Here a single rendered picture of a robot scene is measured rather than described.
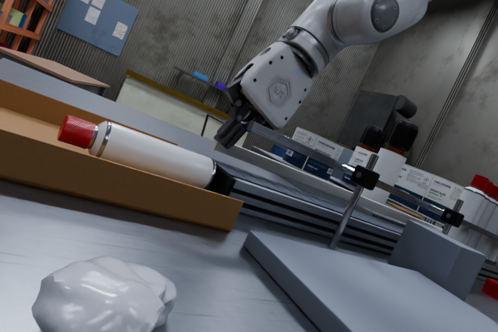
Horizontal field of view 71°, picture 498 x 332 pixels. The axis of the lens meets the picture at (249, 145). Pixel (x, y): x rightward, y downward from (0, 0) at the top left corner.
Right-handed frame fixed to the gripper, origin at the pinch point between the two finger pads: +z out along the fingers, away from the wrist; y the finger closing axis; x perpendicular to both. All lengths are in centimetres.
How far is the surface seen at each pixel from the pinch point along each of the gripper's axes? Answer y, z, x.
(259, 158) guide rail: 9.3, -1.1, 3.1
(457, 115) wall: 493, -365, 320
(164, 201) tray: -7.4, 11.5, -13.1
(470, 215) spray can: 67, -30, -2
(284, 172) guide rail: 15.5, -2.8, 3.2
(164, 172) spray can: -4.8, 10.2, -2.4
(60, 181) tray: -16.5, 15.6, -13.1
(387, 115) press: 404, -272, 365
